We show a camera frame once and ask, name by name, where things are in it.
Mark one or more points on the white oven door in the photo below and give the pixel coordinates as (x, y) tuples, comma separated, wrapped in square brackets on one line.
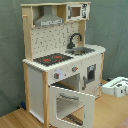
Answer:
[(63, 102)]

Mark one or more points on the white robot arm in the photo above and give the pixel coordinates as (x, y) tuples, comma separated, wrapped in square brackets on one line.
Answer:
[(117, 87)]

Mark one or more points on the wooden toy kitchen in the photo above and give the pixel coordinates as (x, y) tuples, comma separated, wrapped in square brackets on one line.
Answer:
[(45, 40)]

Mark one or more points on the right red oven knob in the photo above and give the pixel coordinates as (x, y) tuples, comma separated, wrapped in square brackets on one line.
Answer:
[(74, 69)]

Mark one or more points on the red oven knob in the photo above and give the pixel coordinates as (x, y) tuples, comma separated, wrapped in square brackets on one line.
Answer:
[(56, 75), (74, 69)]

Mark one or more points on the left red oven knob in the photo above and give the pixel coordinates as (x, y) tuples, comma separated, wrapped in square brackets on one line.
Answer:
[(56, 75)]

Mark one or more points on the black stovetop red burners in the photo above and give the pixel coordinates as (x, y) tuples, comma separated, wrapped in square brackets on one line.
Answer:
[(52, 59)]

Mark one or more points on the black toy faucet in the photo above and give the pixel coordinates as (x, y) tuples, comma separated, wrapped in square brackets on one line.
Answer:
[(73, 40)]

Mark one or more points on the grey toy sink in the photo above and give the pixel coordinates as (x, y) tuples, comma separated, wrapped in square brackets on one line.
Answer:
[(79, 51)]

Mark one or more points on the white cabinet door grey dispenser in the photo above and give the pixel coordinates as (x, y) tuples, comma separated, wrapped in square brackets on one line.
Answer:
[(90, 75)]

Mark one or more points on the grey range hood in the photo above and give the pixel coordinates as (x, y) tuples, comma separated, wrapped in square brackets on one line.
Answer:
[(48, 18)]

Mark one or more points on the toy microwave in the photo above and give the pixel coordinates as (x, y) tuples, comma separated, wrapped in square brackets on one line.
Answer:
[(77, 11)]

